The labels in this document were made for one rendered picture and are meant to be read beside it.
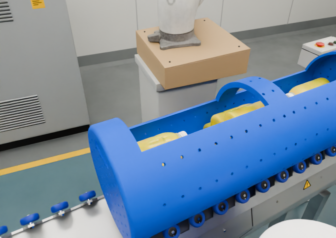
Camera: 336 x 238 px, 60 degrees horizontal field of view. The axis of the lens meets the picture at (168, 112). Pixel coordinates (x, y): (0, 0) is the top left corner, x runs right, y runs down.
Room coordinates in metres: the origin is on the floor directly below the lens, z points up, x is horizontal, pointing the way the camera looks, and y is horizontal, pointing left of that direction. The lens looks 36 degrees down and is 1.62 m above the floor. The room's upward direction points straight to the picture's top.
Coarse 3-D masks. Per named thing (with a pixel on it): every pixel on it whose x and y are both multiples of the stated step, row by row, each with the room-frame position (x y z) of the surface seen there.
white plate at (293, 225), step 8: (280, 224) 0.38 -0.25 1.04; (288, 224) 0.38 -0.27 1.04; (296, 224) 0.38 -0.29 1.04; (304, 224) 0.38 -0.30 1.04; (312, 224) 0.38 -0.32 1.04; (320, 224) 0.38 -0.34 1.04; (264, 232) 0.36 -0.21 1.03; (272, 232) 0.36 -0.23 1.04; (280, 232) 0.36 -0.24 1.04; (288, 232) 0.36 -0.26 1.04; (296, 232) 0.36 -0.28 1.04; (304, 232) 0.36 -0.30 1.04; (312, 232) 0.36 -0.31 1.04; (320, 232) 0.36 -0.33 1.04; (328, 232) 0.36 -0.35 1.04
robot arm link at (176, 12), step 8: (160, 0) 1.21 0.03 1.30; (168, 0) 1.18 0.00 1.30; (176, 0) 1.18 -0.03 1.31; (184, 0) 1.18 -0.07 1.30; (192, 0) 1.21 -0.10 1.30; (160, 8) 1.21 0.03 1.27; (168, 8) 1.18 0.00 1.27; (176, 8) 1.17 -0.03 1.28; (184, 8) 1.18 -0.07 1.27; (192, 8) 1.21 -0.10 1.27; (160, 16) 1.21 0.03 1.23; (168, 16) 1.18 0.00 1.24; (176, 16) 1.17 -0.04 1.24; (184, 16) 1.18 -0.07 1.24; (192, 16) 1.21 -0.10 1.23; (160, 24) 1.22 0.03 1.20; (168, 24) 1.18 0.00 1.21; (176, 24) 1.18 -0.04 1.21; (184, 24) 1.18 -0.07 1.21; (192, 24) 1.22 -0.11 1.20; (168, 32) 1.19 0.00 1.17; (176, 32) 1.18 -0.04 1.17; (184, 32) 1.19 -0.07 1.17
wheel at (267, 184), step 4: (264, 180) 0.56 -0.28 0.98; (268, 180) 0.56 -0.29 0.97; (256, 184) 0.55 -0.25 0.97; (260, 184) 0.55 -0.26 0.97; (264, 184) 0.55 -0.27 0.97; (268, 184) 0.55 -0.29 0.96; (256, 188) 0.54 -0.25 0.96; (260, 188) 0.54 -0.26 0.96; (264, 188) 0.54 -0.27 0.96; (268, 188) 0.54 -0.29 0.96; (260, 192) 0.54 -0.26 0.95; (264, 192) 0.53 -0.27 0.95
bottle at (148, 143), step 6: (168, 132) 0.59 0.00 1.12; (150, 138) 0.57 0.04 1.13; (156, 138) 0.57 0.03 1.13; (162, 138) 0.56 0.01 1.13; (168, 138) 0.57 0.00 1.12; (174, 138) 0.57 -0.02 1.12; (138, 144) 0.54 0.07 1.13; (144, 144) 0.54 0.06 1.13; (150, 144) 0.54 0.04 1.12; (156, 144) 0.55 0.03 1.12; (144, 150) 0.53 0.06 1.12
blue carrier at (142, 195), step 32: (320, 64) 0.96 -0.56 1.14; (224, 96) 0.75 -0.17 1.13; (256, 96) 0.62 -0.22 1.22; (320, 96) 0.64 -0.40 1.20; (96, 128) 0.48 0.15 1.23; (128, 128) 0.62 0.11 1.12; (160, 128) 0.66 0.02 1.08; (192, 128) 0.71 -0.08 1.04; (224, 128) 0.50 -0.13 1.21; (256, 128) 0.52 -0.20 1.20; (288, 128) 0.55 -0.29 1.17; (320, 128) 0.59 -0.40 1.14; (96, 160) 0.50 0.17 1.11; (128, 160) 0.40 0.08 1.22; (160, 160) 0.41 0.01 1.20; (192, 160) 0.43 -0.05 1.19; (224, 160) 0.45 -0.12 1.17; (256, 160) 0.48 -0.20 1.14; (288, 160) 0.53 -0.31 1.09; (128, 192) 0.35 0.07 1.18; (160, 192) 0.37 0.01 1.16; (192, 192) 0.39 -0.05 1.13; (224, 192) 0.43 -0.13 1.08; (128, 224) 0.33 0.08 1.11; (160, 224) 0.35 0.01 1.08
